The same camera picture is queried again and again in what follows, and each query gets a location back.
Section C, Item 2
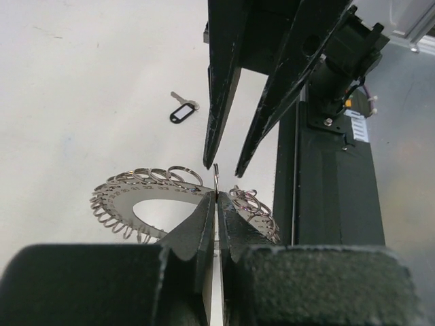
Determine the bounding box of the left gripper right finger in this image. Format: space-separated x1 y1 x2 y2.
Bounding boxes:
217 193 421 325

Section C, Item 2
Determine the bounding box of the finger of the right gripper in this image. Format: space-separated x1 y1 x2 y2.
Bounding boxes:
235 1 351 177
203 1 300 168

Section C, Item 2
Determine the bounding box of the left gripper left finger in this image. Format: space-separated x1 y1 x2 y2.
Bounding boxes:
1 192 215 325

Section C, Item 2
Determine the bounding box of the key with black tag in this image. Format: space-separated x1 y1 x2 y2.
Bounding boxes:
169 91 200 124

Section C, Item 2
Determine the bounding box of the metal key organizer ring disc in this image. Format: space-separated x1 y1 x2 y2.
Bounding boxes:
88 163 281 245

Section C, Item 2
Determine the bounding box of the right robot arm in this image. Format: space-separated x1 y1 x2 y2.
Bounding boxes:
203 1 388 177

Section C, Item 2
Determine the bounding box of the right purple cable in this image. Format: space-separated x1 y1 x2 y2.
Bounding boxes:
362 84 380 118

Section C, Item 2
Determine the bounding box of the right white cable duct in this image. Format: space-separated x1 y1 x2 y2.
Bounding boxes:
345 110 369 143

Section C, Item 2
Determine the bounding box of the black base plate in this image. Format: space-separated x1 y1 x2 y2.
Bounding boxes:
273 98 385 246

